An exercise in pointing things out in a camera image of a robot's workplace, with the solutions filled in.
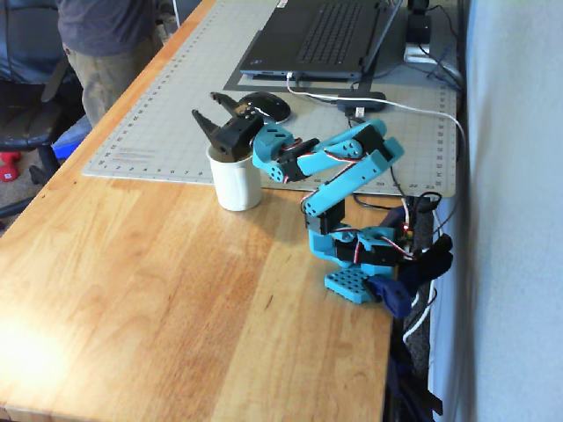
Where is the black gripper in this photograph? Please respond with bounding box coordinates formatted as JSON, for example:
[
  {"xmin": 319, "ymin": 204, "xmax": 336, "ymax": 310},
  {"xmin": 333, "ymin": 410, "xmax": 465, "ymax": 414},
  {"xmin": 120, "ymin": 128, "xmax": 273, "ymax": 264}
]
[{"xmin": 191, "ymin": 91, "xmax": 266, "ymax": 164}]

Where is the cream ceramic mug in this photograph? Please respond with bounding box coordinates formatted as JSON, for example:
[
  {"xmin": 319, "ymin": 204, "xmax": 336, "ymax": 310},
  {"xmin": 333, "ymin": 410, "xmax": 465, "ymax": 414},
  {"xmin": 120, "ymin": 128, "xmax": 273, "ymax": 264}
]
[{"xmin": 206, "ymin": 143, "xmax": 263, "ymax": 213}]

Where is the grey gridded cutting mat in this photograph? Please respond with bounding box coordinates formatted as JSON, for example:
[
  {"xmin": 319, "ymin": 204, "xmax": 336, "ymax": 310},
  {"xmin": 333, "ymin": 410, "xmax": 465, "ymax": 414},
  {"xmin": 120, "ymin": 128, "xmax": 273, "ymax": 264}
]
[{"xmin": 82, "ymin": 0, "xmax": 461, "ymax": 199}]

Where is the black computer mouse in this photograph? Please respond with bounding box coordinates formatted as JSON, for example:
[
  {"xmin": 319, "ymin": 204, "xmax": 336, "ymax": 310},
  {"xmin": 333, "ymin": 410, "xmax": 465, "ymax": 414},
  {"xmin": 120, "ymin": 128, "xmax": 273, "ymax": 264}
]
[{"xmin": 239, "ymin": 91, "xmax": 293, "ymax": 125}]

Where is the black laptop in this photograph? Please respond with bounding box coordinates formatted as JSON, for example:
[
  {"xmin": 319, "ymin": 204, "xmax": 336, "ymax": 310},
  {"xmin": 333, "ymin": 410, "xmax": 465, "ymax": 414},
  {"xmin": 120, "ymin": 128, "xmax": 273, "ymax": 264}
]
[{"xmin": 239, "ymin": 0, "xmax": 404, "ymax": 82}]

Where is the person in grey shirt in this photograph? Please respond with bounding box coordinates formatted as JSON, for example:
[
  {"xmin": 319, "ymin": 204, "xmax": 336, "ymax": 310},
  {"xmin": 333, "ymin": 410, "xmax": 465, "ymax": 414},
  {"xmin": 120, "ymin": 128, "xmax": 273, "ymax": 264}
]
[{"xmin": 55, "ymin": 0, "xmax": 167, "ymax": 128}]

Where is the black usb hub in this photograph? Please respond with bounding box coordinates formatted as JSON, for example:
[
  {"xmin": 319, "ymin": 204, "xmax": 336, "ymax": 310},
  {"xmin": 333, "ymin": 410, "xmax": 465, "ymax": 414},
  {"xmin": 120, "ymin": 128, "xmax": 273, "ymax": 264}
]
[{"xmin": 336, "ymin": 91, "xmax": 388, "ymax": 113}]

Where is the blue box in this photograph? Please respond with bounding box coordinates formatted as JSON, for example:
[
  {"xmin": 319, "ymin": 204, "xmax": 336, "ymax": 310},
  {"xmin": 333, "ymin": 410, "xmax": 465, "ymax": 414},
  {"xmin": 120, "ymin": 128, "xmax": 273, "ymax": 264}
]
[{"xmin": 51, "ymin": 114, "xmax": 94, "ymax": 164}]

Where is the black office chair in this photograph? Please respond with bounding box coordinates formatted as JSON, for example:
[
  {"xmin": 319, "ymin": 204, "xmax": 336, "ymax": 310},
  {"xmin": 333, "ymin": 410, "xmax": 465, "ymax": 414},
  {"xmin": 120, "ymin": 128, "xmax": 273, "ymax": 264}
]
[{"xmin": 0, "ymin": 0, "xmax": 85, "ymax": 230}]

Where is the red dumbbell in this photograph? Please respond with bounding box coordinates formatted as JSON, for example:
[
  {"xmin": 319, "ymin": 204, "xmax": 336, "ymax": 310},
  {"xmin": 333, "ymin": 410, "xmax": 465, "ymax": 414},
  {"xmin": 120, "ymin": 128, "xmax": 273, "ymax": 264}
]
[{"xmin": 0, "ymin": 151, "xmax": 23, "ymax": 183}]

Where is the black power adapter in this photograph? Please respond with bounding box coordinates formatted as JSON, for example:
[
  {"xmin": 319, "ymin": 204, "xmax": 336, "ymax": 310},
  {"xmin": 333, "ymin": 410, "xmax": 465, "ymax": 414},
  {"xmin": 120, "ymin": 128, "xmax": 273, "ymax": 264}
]
[{"xmin": 405, "ymin": 0, "xmax": 435, "ymax": 45}]

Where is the blue table clamp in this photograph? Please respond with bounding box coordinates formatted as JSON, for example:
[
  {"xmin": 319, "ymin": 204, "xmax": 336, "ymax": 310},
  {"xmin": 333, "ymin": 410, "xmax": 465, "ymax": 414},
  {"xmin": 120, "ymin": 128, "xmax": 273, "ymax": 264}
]
[{"xmin": 367, "ymin": 274, "xmax": 418, "ymax": 319}]

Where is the white cable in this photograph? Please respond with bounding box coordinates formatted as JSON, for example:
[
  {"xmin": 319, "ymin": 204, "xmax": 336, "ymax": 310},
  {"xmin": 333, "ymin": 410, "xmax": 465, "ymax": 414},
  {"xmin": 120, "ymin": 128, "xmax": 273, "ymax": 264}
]
[{"xmin": 286, "ymin": 72, "xmax": 468, "ymax": 345}]

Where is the black cable bundle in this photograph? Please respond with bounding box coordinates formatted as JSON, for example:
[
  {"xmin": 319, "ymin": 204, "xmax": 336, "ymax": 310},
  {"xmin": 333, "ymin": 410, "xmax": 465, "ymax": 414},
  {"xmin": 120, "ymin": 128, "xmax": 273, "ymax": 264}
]
[{"xmin": 420, "ymin": 4, "xmax": 466, "ymax": 92}]

